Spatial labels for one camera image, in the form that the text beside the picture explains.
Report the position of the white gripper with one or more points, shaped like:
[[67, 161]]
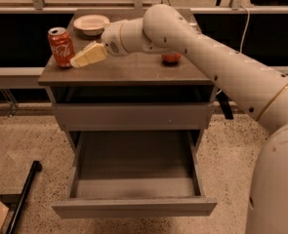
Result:
[[111, 39]]

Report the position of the red coke can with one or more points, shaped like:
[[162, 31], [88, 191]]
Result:
[[61, 46]]

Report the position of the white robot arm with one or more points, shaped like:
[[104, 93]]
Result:
[[259, 90]]

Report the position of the grey drawer cabinet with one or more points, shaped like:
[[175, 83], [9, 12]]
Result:
[[134, 79]]

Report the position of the closed grey upper drawer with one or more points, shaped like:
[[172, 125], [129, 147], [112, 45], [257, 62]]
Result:
[[132, 117]]

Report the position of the open grey lower drawer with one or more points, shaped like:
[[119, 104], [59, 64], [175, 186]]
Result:
[[135, 174]]

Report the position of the white bowl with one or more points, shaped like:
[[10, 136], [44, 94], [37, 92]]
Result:
[[91, 25]]

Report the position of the red apple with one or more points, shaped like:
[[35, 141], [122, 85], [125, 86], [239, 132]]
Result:
[[171, 58]]

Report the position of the black metal bar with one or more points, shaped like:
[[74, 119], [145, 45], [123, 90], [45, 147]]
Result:
[[35, 168]]

